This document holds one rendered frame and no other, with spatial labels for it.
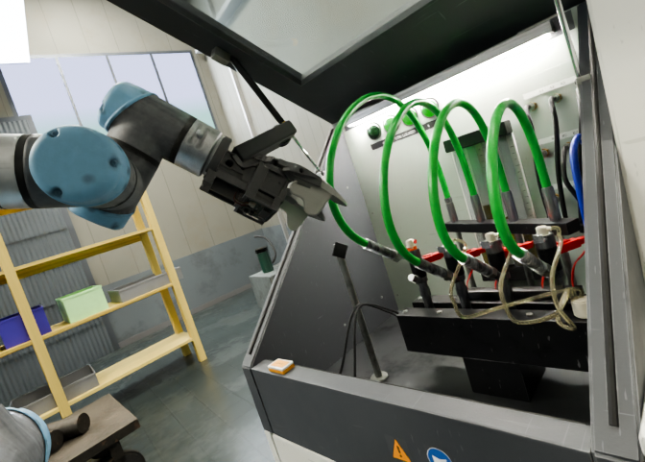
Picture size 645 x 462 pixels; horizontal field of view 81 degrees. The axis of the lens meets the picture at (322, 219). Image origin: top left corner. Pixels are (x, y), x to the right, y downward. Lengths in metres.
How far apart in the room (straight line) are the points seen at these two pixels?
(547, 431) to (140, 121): 0.61
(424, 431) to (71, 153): 0.53
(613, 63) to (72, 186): 0.66
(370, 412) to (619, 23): 0.65
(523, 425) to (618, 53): 0.49
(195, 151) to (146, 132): 0.07
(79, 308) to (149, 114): 3.35
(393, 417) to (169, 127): 0.52
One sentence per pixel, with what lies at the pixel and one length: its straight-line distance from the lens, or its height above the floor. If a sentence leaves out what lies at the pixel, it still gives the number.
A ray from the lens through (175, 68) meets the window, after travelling 7.06.
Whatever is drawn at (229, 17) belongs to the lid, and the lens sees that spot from 0.96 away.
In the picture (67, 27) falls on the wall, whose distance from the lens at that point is 7.02.
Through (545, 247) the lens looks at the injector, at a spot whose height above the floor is 1.08.
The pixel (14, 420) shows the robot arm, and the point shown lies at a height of 1.11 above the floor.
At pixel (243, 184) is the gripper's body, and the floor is 1.31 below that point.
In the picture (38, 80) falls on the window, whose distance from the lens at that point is 6.61.
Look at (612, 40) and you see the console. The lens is 0.68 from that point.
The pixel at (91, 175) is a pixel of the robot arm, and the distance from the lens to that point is 0.41.
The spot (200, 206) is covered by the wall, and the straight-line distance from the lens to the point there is 6.47.
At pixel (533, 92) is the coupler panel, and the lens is 0.93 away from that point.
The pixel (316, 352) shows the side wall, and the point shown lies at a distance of 1.00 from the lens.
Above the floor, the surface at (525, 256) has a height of 1.10.
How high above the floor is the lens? 1.28
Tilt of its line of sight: 5 degrees down
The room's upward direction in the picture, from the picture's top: 18 degrees counter-clockwise
